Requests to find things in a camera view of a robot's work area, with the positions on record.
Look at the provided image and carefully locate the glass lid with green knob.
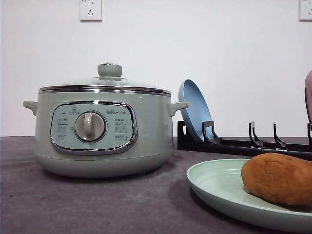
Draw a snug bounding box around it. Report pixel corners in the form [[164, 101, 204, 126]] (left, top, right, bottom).
[[39, 63, 172, 95]]

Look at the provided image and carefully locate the green plate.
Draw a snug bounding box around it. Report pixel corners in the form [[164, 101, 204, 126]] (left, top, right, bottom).
[[186, 158, 312, 234]]

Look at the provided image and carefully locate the brown potato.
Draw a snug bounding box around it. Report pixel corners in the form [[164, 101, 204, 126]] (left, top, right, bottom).
[[241, 153, 312, 206]]

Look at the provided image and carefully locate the blue plate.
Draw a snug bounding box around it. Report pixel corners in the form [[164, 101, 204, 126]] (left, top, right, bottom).
[[178, 79, 214, 140]]

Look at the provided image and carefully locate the black plate rack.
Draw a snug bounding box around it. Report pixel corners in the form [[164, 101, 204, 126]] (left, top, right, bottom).
[[177, 120, 312, 159]]

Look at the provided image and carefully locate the green electric steamer pot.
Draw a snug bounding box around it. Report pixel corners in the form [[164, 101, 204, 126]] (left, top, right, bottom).
[[23, 87, 189, 177]]

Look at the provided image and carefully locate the pink plate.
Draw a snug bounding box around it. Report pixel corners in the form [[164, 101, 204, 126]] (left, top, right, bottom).
[[304, 70, 312, 123]]

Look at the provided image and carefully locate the white wall socket left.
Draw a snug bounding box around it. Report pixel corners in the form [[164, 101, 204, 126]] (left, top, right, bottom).
[[80, 0, 102, 23]]

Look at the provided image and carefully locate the white wall socket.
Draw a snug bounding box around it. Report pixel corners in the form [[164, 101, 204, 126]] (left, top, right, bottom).
[[296, 0, 312, 23], [80, 0, 102, 23]]

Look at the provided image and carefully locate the white wall socket right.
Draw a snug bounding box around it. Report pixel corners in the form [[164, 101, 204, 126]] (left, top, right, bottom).
[[296, 0, 312, 23]]

